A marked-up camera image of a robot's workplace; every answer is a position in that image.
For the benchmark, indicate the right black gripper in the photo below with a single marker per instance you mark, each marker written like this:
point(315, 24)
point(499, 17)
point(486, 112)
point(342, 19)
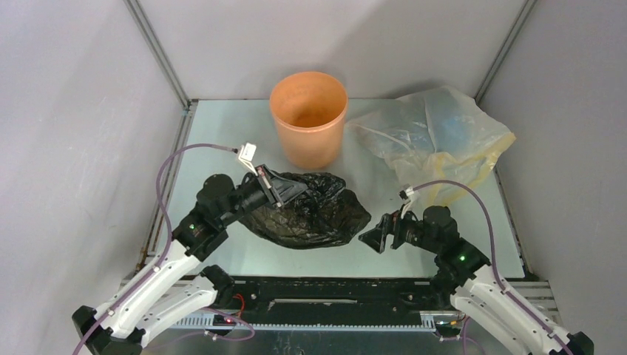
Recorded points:
point(387, 231)

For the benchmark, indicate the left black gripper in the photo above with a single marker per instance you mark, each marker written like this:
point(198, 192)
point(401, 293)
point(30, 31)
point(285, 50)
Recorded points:
point(280, 190)

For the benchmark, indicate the black trash bag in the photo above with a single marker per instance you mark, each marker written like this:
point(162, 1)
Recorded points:
point(328, 214)

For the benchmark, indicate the orange plastic trash bin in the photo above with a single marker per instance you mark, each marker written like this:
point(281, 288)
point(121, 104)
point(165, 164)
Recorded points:
point(309, 110)

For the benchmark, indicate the translucent yellowish plastic bag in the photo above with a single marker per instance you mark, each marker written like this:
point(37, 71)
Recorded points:
point(436, 134)

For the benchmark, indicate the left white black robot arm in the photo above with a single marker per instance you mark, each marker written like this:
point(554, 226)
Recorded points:
point(141, 310)

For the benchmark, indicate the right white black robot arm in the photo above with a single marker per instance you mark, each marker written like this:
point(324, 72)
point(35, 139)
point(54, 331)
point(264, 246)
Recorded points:
point(465, 279)

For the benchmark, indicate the right small circuit board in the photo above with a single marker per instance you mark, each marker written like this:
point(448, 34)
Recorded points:
point(457, 323)

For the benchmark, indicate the small circuit board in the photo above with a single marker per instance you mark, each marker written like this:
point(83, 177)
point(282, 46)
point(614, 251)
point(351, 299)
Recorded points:
point(220, 320)
point(457, 323)

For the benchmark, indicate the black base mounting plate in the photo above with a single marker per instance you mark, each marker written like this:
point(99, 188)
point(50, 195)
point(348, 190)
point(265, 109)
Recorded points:
point(333, 299)

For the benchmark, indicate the left small circuit board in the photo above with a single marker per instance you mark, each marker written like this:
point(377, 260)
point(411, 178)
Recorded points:
point(220, 320)

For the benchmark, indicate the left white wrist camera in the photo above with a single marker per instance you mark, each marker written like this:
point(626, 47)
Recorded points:
point(246, 155)

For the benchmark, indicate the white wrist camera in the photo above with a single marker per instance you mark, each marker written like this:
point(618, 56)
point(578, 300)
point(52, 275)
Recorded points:
point(246, 155)
point(409, 196)

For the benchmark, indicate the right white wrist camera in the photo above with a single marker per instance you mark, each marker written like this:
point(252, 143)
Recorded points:
point(409, 196)

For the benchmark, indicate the aluminium frame rail front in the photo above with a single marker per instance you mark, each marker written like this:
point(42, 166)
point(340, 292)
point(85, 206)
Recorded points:
point(313, 323)

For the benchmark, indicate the left aluminium corner post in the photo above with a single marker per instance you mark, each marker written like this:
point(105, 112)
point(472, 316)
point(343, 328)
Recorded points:
point(150, 36)

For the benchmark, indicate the aluminium corner post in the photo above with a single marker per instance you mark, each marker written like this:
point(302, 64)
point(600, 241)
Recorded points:
point(150, 36)
point(506, 46)

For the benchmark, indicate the right aluminium corner post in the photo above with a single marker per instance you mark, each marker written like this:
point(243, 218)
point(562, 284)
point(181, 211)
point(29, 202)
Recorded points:
point(506, 46)

